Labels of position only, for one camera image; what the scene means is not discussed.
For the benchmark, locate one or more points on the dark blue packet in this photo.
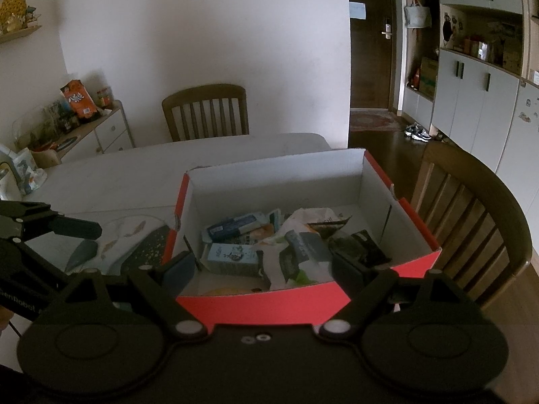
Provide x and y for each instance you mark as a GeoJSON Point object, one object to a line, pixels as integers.
{"type": "Point", "coordinates": [231, 227]}

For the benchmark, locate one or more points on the black packet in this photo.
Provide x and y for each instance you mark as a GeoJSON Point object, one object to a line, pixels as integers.
{"type": "Point", "coordinates": [362, 248]}

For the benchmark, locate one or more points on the yellow flower ornament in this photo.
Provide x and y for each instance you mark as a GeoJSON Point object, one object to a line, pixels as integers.
{"type": "Point", "coordinates": [12, 8]}

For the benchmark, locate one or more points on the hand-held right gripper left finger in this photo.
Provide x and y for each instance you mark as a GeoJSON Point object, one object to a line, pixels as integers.
{"type": "Point", "coordinates": [179, 273]}

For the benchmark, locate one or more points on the wooden chair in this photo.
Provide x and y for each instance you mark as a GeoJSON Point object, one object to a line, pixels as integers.
{"type": "Point", "coordinates": [484, 185]}
{"type": "Point", "coordinates": [202, 92]}

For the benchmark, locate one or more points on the printed tissue packet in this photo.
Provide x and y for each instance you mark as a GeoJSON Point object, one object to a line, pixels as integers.
{"type": "Point", "coordinates": [27, 172]}

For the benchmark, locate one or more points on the dark round coaster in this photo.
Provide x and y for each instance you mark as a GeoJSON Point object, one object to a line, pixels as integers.
{"type": "Point", "coordinates": [67, 142]}

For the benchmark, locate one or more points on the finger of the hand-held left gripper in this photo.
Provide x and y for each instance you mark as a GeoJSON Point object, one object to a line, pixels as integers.
{"type": "Point", "coordinates": [84, 254]}
{"type": "Point", "coordinates": [80, 229]}

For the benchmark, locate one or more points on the light blue packet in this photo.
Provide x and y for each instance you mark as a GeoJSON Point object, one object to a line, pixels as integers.
{"type": "Point", "coordinates": [233, 259]}

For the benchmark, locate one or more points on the patterned door rug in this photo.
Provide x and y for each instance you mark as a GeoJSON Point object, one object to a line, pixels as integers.
{"type": "Point", "coordinates": [372, 120]}

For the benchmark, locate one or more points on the brown wooden door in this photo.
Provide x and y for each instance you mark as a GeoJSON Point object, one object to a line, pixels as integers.
{"type": "Point", "coordinates": [374, 71]}

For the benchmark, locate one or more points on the printed cardboard carton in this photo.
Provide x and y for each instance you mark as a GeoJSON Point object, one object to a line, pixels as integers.
{"type": "Point", "coordinates": [428, 78]}

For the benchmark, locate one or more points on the grey sneakers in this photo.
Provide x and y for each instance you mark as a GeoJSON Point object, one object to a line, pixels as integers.
{"type": "Point", "coordinates": [417, 132]}

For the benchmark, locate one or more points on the glass jar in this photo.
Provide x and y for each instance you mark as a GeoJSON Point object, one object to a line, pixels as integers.
{"type": "Point", "coordinates": [104, 97]}

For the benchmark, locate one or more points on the white paper notice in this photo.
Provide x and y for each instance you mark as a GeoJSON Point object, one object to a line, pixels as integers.
{"type": "Point", "coordinates": [357, 11]}

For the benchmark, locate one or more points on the orange snack bag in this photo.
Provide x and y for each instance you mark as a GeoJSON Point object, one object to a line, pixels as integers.
{"type": "Point", "coordinates": [80, 101]}

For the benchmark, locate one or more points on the round fish-print placemat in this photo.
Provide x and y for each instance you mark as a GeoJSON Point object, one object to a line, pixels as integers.
{"type": "Point", "coordinates": [143, 248]}

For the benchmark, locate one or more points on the white sideboard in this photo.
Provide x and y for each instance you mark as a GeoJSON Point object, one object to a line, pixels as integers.
{"type": "Point", "coordinates": [111, 128]}

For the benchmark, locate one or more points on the white wall cabinet unit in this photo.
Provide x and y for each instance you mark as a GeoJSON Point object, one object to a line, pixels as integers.
{"type": "Point", "coordinates": [463, 105]}

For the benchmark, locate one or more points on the white stickered cabinet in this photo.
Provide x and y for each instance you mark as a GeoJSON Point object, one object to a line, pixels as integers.
{"type": "Point", "coordinates": [522, 155]}

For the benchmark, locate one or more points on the wooden wall shelf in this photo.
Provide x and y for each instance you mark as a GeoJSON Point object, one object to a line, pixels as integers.
{"type": "Point", "coordinates": [25, 33]}

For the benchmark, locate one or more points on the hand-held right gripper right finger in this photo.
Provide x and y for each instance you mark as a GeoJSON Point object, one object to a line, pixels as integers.
{"type": "Point", "coordinates": [347, 271]}

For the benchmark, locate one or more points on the teal white packet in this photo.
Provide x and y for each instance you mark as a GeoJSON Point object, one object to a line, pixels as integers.
{"type": "Point", "coordinates": [274, 219]}

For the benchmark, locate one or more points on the clear acrylic case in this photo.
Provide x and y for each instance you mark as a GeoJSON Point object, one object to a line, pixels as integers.
{"type": "Point", "coordinates": [38, 126]}

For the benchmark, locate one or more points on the white tote bag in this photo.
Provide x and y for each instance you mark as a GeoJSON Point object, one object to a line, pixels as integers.
{"type": "Point", "coordinates": [417, 16]}

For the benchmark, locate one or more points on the brown white bag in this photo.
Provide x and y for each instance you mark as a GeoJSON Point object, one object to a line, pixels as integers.
{"type": "Point", "coordinates": [303, 219]}

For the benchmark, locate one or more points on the red cardboard box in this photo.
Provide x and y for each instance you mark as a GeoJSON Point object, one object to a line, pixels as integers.
{"type": "Point", "coordinates": [273, 176]}

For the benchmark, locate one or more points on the grey blue packet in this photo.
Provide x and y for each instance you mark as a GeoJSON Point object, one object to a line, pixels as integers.
{"type": "Point", "coordinates": [307, 244]}

